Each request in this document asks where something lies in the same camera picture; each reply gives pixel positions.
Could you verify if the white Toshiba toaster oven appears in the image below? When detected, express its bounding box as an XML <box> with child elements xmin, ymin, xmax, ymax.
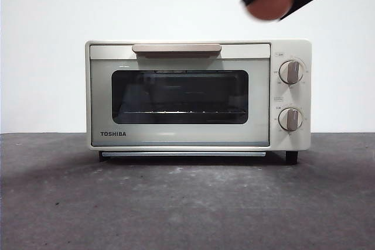
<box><xmin>84</xmin><ymin>39</ymin><xmax>312</xmax><ymax>165</ymax></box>

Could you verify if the brown egg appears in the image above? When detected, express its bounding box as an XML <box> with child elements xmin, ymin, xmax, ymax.
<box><xmin>247</xmin><ymin>0</ymin><xmax>294</xmax><ymax>21</ymax></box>

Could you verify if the metal oven crumb tray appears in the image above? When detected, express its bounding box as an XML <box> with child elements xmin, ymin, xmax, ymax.
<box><xmin>98</xmin><ymin>150</ymin><xmax>267</xmax><ymax>157</ymax></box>

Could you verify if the glass oven door with handle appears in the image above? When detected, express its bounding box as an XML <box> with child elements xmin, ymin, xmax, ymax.
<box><xmin>89</xmin><ymin>43</ymin><xmax>271</xmax><ymax>148</ymax></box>

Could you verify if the oven temperature knob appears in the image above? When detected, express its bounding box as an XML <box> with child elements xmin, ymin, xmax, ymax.
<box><xmin>278</xmin><ymin>60</ymin><xmax>305</xmax><ymax>85</ymax></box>

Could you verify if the metal wire oven rack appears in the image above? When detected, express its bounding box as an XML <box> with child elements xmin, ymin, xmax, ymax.
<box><xmin>112</xmin><ymin>109</ymin><xmax>248</xmax><ymax>116</ymax></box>

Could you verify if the oven timer knob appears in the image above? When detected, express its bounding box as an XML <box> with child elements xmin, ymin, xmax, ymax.
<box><xmin>278</xmin><ymin>107</ymin><xmax>304</xmax><ymax>132</ymax></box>

